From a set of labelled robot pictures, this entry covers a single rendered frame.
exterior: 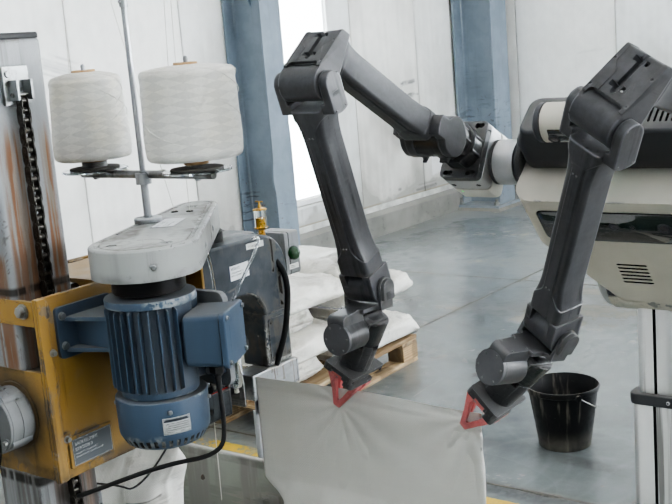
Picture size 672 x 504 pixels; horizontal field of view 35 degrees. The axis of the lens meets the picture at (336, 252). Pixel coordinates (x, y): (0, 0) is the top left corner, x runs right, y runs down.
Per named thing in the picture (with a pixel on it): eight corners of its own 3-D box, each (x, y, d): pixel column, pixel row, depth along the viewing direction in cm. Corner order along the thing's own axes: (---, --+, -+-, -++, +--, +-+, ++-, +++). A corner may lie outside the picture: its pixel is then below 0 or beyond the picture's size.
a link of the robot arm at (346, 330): (394, 275, 188) (354, 271, 193) (355, 289, 179) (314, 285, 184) (397, 342, 190) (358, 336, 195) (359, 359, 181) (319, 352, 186)
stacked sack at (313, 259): (393, 272, 569) (391, 245, 567) (344, 291, 536) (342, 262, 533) (294, 265, 610) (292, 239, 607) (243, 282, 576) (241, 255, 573)
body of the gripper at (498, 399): (463, 392, 174) (490, 365, 169) (494, 374, 181) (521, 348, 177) (489, 424, 172) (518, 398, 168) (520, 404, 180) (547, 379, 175)
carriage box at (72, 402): (201, 421, 203) (183, 258, 197) (58, 488, 177) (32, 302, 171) (113, 404, 218) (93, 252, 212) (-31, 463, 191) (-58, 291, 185)
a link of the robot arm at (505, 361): (583, 335, 165) (546, 301, 171) (537, 338, 158) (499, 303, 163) (547, 395, 170) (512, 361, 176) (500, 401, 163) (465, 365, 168)
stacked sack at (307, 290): (356, 297, 523) (354, 267, 520) (268, 332, 472) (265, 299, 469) (288, 290, 549) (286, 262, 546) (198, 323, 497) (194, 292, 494)
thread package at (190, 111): (265, 157, 184) (255, 55, 181) (197, 171, 171) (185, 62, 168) (195, 157, 194) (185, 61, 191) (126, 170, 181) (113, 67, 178)
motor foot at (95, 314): (151, 346, 180) (145, 295, 179) (96, 366, 171) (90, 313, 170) (113, 340, 186) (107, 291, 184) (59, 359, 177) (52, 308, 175)
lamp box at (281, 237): (301, 271, 226) (297, 229, 224) (287, 276, 222) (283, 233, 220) (273, 269, 230) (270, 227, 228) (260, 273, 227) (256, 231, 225)
